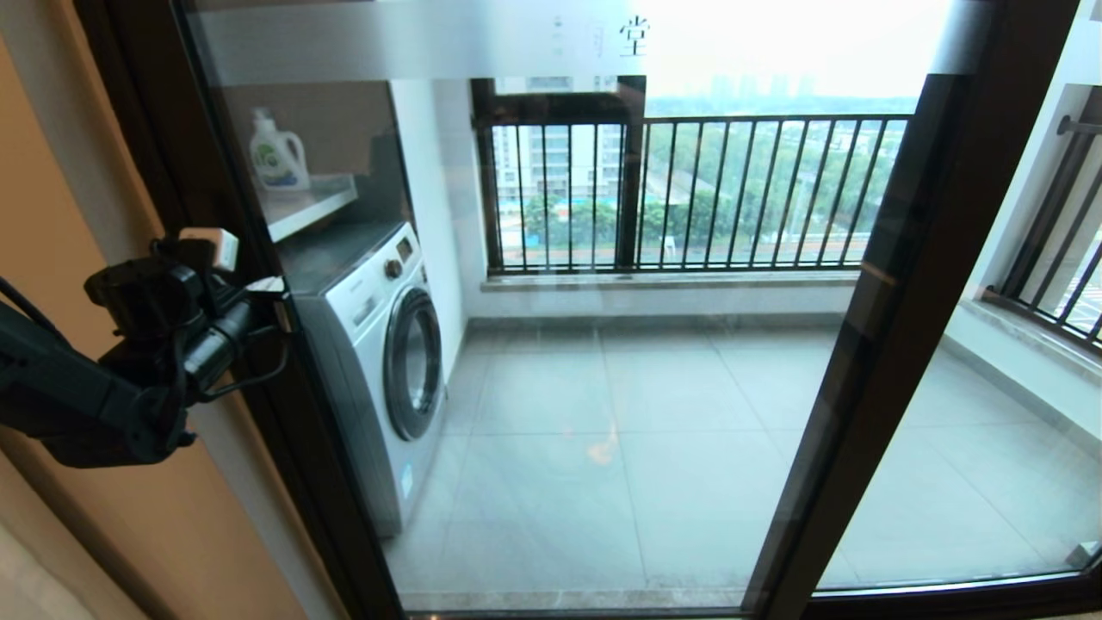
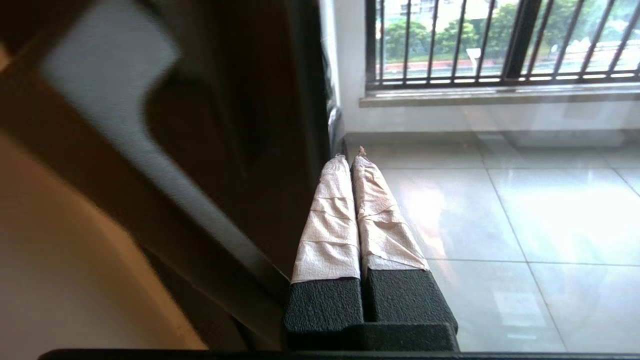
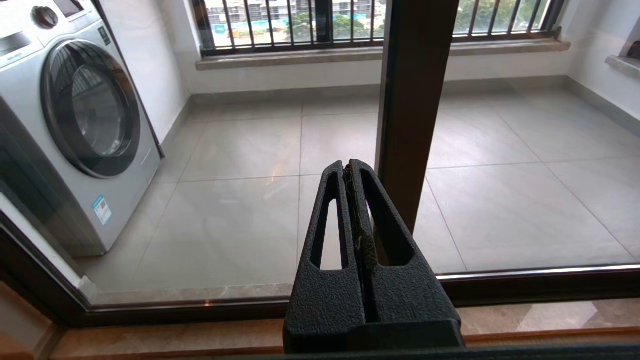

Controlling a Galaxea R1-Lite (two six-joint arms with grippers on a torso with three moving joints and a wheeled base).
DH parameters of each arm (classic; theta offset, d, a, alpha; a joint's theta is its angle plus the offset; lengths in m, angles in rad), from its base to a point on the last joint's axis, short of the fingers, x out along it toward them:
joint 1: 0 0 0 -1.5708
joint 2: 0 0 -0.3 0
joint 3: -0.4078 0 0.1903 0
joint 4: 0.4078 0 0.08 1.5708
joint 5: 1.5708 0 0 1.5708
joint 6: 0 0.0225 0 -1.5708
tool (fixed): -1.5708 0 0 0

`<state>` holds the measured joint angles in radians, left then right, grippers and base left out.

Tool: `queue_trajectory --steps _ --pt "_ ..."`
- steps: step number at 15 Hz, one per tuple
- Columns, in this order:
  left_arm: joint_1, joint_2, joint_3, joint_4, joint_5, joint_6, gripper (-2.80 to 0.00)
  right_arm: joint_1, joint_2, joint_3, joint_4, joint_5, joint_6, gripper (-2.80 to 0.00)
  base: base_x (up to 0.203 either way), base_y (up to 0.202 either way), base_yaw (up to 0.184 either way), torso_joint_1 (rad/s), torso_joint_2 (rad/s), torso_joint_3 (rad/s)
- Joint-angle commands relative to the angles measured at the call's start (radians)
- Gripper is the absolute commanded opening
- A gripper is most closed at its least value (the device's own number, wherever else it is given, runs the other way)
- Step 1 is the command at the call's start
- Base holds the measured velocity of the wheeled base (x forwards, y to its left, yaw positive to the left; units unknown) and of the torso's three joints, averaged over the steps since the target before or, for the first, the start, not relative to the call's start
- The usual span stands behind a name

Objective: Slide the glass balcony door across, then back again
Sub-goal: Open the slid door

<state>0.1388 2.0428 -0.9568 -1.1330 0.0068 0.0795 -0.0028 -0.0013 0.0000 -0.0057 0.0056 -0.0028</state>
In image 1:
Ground white drum washing machine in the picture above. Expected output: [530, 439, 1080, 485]
[277, 222, 449, 536]

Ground white green detergent bottle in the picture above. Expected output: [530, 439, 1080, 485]
[250, 108, 311, 192]

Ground marble sill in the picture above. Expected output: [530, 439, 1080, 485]
[947, 297, 1102, 380]
[482, 271, 862, 292]

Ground black balcony railing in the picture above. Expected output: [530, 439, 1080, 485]
[478, 114, 913, 275]
[986, 86, 1102, 350]

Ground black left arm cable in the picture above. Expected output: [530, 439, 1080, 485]
[198, 332, 292, 403]

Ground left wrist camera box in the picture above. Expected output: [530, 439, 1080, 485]
[179, 227, 240, 273]

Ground white wall shelf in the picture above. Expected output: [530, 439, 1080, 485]
[263, 175, 358, 242]

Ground sliding glass door dark frame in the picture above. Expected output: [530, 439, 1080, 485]
[73, 0, 1102, 620]

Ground dark window frame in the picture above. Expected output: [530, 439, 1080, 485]
[472, 76, 648, 272]

